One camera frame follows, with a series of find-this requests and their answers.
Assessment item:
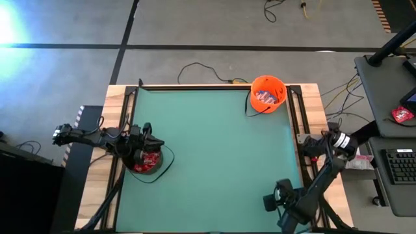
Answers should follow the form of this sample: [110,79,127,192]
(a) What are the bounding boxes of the black floor cable yellow plug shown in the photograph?
[177,62,250,85]

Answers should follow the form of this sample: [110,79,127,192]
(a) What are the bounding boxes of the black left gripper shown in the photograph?
[129,122,165,163]

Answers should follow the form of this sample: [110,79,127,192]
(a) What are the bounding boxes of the tangled thin floor cables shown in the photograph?
[320,73,373,126]

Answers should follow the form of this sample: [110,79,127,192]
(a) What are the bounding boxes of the black aluminium table frame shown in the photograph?
[75,77,358,234]

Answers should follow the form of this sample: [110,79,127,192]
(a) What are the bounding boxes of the orange black striped strip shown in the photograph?
[371,0,392,34]

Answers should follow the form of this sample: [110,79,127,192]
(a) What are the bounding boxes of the thin black floor cable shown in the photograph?
[14,140,42,155]

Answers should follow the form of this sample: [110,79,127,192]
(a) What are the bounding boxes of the black jack-o-lantern halloween bucket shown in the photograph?
[122,142,176,185]

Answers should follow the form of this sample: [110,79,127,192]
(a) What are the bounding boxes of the grey desk top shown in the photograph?
[354,54,416,138]

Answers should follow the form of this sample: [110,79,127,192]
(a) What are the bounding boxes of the dark grey keyboard tray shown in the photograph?
[369,136,416,218]

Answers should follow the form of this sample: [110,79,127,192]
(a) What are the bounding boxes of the black cabinet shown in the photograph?
[0,142,65,234]

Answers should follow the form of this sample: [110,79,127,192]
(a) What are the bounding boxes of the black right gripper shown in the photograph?
[263,178,309,234]

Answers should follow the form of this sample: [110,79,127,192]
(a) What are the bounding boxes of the dark tablet screen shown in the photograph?
[400,86,416,114]

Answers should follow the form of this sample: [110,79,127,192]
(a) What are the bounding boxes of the black panel striped edge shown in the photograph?
[51,105,105,234]

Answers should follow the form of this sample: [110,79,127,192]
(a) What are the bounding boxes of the clear plastic candy bag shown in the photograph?
[344,154,374,170]

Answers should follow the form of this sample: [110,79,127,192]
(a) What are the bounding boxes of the green table mat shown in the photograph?
[116,89,312,233]

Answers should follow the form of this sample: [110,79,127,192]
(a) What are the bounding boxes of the orange halloween bucket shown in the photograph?
[244,75,289,118]

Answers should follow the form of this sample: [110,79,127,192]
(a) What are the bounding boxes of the black computer keyboard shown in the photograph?
[384,148,416,186]

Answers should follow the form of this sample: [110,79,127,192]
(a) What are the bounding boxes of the looped black floor cable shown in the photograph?
[263,0,287,23]

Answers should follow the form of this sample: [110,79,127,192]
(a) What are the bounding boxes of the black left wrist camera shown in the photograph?
[130,125,144,140]

